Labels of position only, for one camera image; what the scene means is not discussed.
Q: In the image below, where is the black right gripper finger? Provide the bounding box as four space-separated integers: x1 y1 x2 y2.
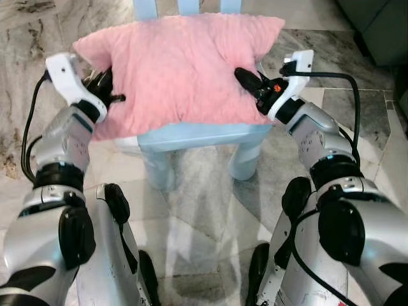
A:
234 67 263 96

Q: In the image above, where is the pink fluffy pillow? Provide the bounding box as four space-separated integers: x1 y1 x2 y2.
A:
72 14 286 141

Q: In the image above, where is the grey green sofa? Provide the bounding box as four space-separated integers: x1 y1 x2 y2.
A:
336 0 408 68

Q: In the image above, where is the light blue plastic chair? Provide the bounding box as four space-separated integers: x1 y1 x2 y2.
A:
115 0 275 192

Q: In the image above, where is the silver left robot leg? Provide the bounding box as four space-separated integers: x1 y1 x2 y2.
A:
75 183 161 306

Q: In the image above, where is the silver robot leg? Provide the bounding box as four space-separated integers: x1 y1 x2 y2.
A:
245 177 358 306
75 183 161 306

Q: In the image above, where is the silver right robot leg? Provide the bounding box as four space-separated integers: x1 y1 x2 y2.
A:
245 177 358 306

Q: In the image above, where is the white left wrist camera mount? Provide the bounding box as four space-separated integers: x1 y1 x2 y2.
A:
45 53 106 122

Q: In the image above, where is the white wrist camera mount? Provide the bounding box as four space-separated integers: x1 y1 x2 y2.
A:
45 53 106 122
268 50 316 122

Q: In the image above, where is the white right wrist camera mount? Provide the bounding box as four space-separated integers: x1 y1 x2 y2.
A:
268 50 316 122

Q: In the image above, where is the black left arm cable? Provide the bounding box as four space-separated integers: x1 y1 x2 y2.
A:
21 72 53 184

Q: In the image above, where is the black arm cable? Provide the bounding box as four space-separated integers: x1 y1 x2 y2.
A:
21 72 53 184
298 71 362 168

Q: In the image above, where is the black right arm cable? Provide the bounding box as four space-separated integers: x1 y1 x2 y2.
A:
298 71 362 168

